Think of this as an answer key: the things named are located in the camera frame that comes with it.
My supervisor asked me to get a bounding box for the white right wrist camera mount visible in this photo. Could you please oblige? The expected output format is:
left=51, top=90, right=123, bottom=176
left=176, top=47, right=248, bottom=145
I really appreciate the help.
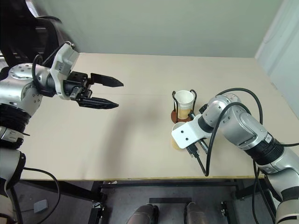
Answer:
left=171, top=114, right=211, bottom=149

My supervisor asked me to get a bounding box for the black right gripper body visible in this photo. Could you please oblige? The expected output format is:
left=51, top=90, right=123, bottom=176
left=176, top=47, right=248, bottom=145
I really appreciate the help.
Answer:
left=187, top=112, right=209, bottom=154

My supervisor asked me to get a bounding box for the black metal table frame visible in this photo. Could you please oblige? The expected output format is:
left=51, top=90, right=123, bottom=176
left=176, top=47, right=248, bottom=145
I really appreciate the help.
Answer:
left=20, top=179, right=278, bottom=224

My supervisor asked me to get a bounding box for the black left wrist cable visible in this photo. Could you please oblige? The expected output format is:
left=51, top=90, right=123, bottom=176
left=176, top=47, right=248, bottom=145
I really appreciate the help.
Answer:
left=32, top=42, right=62, bottom=95

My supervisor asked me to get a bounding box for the wire cup holder stand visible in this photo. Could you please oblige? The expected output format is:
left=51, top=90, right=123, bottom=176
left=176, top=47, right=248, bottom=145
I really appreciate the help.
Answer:
left=171, top=89, right=197, bottom=124

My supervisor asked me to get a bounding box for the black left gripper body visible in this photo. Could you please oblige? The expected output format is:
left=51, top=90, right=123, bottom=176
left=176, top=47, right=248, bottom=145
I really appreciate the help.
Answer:
left=63, top=71, right=93, bottom=101

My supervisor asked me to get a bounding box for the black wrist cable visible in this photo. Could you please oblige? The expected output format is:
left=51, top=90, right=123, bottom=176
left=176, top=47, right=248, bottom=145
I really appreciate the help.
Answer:
left=186, top=88, right=264, bottom=177
left=32, top=42, right=62, bottom=95

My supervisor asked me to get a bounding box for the black office chair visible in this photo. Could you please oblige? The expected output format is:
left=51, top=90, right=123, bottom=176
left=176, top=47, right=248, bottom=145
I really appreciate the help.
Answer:
left=0, top=0, right=71, bottom=70

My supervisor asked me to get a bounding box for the dark rounded shape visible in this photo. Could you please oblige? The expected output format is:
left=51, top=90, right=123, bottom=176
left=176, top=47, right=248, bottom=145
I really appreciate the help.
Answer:
left=126, top=203, right=160, bottom=224
left=185, top=202, right=209, bottom=224

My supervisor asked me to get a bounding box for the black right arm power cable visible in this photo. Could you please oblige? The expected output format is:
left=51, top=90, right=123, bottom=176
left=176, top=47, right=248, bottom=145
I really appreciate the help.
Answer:
left=253, top=161, right=285, bottom=224

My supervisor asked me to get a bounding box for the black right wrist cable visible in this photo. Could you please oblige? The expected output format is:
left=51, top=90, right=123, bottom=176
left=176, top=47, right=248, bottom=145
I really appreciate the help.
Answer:
left=186, top=88, right=264, bottom=177

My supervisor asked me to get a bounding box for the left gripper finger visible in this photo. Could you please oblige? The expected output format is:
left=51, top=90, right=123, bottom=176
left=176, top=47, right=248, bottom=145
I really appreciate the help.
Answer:
left=76, top=96, right=120, bottom=110
left=90, top=72, right=124, bottom=88

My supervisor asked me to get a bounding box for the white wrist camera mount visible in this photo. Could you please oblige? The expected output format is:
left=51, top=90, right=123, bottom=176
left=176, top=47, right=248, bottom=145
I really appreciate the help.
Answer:
left=50, top=42, right=79, bottom=101
left=171, top=114, right=211, bottom=149

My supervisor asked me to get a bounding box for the grey foot pedal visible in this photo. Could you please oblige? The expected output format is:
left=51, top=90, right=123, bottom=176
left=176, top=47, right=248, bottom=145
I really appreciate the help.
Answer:
left=34, top=199, right=49, bottom=214

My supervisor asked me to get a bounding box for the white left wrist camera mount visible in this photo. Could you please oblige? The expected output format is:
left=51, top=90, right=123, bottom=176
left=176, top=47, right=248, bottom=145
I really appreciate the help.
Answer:
left=50, top=42, right=79, bottom=101

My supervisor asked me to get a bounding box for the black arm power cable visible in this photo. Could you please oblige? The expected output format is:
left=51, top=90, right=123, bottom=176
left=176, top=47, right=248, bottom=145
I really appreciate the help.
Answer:
left=10, top=167, right=61, bottom=224
left=253, top=161, right=285, bottom=224

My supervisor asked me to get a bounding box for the black flat bar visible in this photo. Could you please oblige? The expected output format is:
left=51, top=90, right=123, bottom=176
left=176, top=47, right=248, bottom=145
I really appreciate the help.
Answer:
left=149, top=197, right=193, bottom=204

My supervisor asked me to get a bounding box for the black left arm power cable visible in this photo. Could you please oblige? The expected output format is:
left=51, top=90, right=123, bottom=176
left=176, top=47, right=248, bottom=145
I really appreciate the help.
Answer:
left=10, top=167, right=61, bottom=224

